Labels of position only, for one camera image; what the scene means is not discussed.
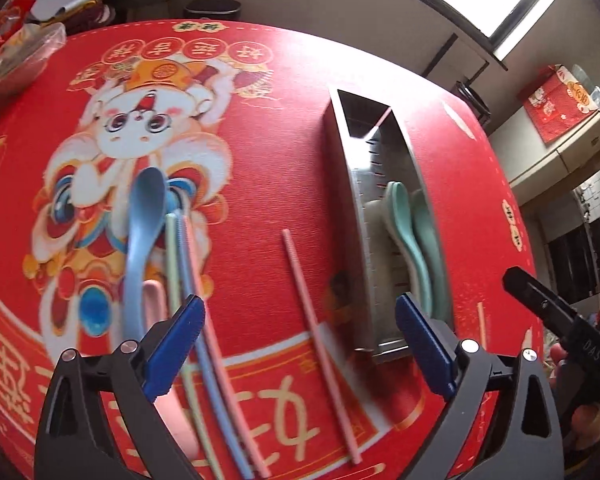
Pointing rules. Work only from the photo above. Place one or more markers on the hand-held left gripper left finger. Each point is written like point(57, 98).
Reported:
point(175, 350)

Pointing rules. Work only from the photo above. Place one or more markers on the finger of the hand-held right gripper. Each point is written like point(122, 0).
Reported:
point(540, 297)

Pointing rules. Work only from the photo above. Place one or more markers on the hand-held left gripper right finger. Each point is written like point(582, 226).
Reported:
point(427, 347)

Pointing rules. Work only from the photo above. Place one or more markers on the pink spoon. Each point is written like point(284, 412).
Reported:
point(180, 425)

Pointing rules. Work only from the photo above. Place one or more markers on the green spoon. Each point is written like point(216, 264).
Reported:
point(400, 210)

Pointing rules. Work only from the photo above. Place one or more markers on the white spoon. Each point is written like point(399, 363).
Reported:
point(377, 215)

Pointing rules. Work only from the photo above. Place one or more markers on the blue spoon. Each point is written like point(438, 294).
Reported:
point(147, 195)

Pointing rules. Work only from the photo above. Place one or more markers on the stainless steel cutlery box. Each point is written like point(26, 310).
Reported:
point(375, 170)

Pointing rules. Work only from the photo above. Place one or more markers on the person's right hand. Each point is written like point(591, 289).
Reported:
point(590, 417)

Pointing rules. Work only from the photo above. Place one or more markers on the white refrigerator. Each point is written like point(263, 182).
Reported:
point(555, 155)

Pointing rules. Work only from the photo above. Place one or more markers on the red printed hanging cloth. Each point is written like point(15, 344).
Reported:
point(560, 105)

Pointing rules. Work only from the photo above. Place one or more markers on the silver rice cooker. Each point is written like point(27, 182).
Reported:
point(472, 102)

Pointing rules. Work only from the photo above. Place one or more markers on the red printed table mat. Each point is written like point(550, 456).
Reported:
point(280, 135)

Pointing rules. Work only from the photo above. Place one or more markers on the black metal shelf rack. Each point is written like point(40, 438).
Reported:
point(445, 55)

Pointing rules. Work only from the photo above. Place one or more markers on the bowl covered with plastic wrap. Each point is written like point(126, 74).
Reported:
point(25, 55)

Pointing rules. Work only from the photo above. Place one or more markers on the black trash bin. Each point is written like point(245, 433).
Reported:
point(212, 10)

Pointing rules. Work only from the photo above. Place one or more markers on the dark red cloth pile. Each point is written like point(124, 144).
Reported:
point(90, 15)

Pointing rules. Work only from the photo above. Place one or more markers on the red snack bag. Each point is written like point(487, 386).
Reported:
point(5, 20)

